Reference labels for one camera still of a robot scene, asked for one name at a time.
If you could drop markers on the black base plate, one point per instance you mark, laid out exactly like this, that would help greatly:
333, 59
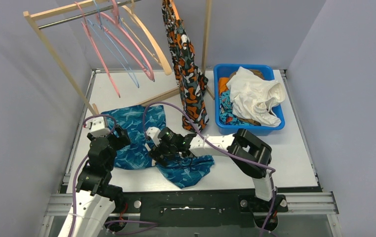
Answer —
212, 208

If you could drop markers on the blue plastic bin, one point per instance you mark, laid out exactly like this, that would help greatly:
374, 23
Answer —
225, 70

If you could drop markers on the light blue hanger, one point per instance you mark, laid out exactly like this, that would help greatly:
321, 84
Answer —
126, 66
115, 21

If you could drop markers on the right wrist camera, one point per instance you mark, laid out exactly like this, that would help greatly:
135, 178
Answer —
153, 133

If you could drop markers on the orange camouflage shorts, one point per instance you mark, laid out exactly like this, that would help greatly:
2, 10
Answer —
191, 81

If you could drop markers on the white shorts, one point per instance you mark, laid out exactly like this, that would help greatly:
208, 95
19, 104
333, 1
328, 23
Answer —
254, 98

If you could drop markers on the wooden clothes rack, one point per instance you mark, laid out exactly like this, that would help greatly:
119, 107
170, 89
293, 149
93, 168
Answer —
32, 18

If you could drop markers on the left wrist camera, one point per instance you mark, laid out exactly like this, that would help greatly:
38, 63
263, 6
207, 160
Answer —
99, 127

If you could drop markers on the light blue shark print shorts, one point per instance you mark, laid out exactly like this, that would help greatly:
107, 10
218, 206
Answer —
226, 115

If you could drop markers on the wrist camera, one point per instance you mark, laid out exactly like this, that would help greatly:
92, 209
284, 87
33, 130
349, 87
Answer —
99, 127
153, 133

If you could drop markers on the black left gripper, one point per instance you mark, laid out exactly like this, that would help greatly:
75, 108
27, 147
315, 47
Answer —
120, 138

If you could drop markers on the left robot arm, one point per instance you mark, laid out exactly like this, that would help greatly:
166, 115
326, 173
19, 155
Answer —
92, 183

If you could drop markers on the dark blue leaf print shorts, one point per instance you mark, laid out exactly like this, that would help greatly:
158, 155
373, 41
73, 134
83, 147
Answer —
181, 172

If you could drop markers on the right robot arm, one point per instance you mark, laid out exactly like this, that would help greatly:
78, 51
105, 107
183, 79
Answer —
249, 153

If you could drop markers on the wooden hanger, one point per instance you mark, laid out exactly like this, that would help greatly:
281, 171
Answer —
157, 54

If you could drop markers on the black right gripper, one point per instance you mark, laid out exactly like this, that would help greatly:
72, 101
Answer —
157, 152

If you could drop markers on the orange hanger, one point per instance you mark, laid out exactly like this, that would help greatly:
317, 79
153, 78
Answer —
174, 9

